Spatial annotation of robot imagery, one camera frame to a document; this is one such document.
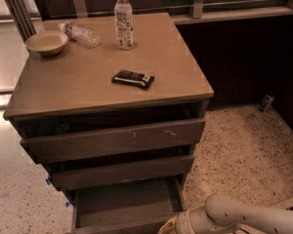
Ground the lying clear water bottle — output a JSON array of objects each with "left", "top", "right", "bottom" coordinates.
[{"left": 59, "top": 21, "right": 100, "bottom": 48}]

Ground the black snack packet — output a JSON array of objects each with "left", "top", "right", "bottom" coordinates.
[{"left": 111, "top": 70, "right": 154, "bottom": 90}]

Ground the small dark floor object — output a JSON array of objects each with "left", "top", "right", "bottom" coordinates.
[{"left": 259, "top": 95, "right": 274, "bottom": 112}]

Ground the beige bowl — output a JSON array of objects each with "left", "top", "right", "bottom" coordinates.
[{"left": 25, "top": 31, "right": 68, "bottom": 57}]

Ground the drawer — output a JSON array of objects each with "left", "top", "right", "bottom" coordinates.
[
  {"left": 71, "top": 176, "right": 187, "bottom": 234},
  {"left": 52, "top": 155, "right": 193, "bottom": 190},
  {"left": 21, "top": 118, "right": 205, "bottom": 164}
]

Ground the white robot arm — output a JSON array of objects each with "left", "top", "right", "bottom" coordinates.
[{"left": 158, "top": 195, "right": 293, "bottom": 234}]

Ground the upright clear water bottle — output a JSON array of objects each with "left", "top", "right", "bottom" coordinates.
[{"left": 114, "top": 0, "right": 134, "bottom": 50}]

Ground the brown drawer cabinet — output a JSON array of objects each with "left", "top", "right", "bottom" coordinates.
[{"left": 4, "top": 14, "right": 213, "bottom": 181}]

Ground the blue tape piece upper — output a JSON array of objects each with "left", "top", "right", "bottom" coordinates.
[{"left": 45, "top": 178, "right": 52, "bottom": 185}]

